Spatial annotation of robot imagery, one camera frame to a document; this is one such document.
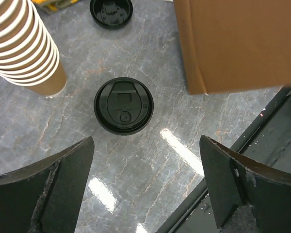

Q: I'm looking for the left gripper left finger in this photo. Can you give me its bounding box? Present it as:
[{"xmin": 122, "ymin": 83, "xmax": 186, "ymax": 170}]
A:
[{"xmin": 0, "ymin": 137, "xmax": 95, "ymax": 233}]

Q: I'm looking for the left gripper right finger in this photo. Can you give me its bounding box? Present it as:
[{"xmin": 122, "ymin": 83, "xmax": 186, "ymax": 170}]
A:
[{"xmin": 199, "ymin": 135, "xmax": 291, "ymax": 233}]

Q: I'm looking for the stack of paper cups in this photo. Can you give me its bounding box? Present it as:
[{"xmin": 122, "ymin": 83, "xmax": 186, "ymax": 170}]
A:
[{"xmin": 0, "ymin": 0, "xmax": 66, "ymax": 96}]

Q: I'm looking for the black plastic cup lid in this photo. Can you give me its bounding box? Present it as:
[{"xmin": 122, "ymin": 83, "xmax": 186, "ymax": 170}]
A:
[{"xmin": 93, "ymin": 77, "xmax": 154, "ymax": 136}]

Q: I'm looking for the brown paper bag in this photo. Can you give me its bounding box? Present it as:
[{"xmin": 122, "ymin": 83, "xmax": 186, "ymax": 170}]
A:
[{"xmin": 174, "ymin": 0, "xmax": 291, "ymax": 95}]

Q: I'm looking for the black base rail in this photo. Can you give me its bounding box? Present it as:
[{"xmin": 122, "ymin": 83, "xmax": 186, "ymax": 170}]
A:
[{"xmin": 158, "ymin": 87, "xmax": 291, "ymax": 233}]

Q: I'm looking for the camouflage folded cloth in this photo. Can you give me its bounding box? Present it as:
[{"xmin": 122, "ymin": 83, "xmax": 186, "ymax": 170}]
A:
[{"xmin": 32, "ymin": 0, "xmax": 79, "ymax": 14}]

